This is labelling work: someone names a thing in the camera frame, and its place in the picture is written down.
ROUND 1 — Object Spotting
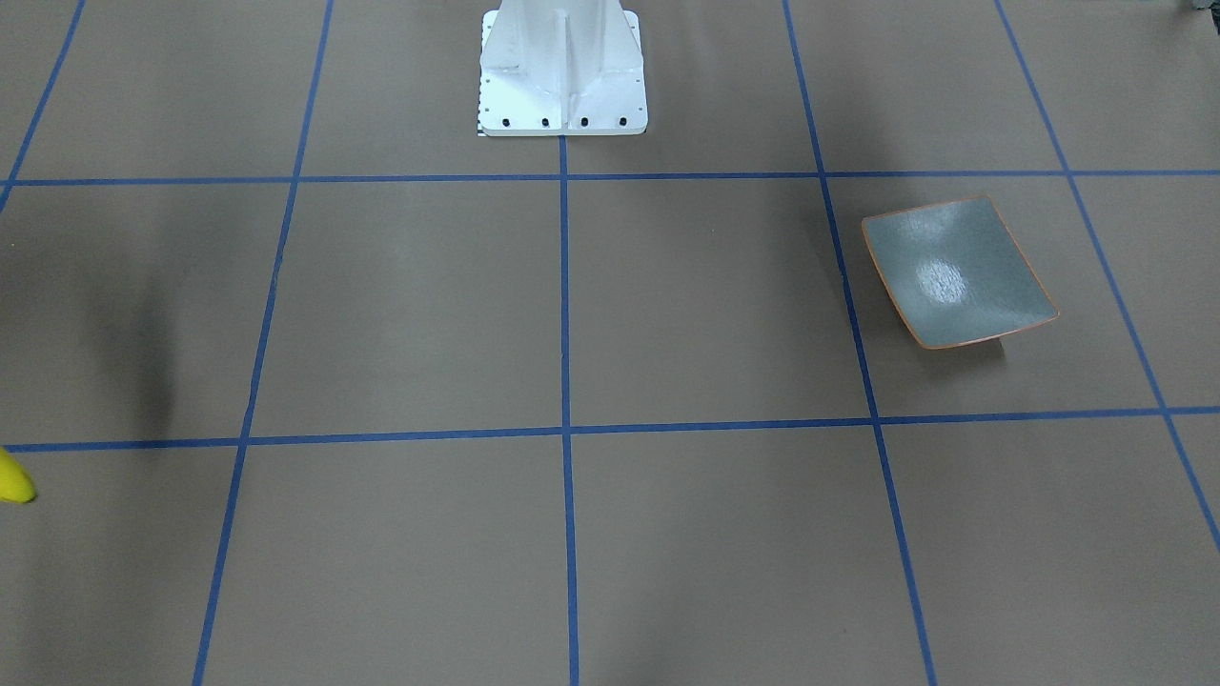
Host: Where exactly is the grey square plate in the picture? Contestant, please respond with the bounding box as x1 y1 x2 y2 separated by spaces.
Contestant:
860 194 1060 352

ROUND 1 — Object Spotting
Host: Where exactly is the white pedestal column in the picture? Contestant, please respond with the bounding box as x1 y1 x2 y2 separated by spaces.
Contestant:
477 1 649 135

